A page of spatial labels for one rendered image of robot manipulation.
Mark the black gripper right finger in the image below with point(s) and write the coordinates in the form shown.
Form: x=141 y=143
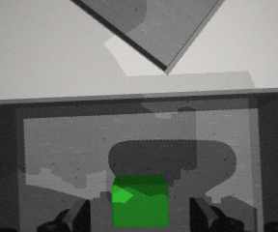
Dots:
x=203 y=215

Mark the green block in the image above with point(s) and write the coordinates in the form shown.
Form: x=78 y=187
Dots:
x=140 y=201

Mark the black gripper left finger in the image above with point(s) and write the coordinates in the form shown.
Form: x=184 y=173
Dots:
x=78 y=218

